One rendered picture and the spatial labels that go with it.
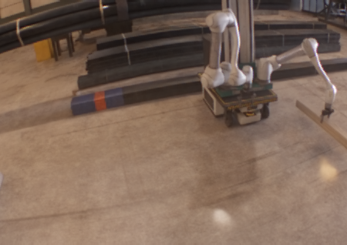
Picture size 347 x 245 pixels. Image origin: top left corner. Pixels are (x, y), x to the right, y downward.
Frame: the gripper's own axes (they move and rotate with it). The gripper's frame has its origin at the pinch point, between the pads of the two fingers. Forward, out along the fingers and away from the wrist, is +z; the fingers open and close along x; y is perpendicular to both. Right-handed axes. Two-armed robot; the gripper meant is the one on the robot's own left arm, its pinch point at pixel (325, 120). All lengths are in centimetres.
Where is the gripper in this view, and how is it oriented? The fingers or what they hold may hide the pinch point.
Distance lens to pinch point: 291.9
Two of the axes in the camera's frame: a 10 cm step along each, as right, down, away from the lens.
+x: -9.7, 2.0, -1.6
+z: 0.9, 8.6, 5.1
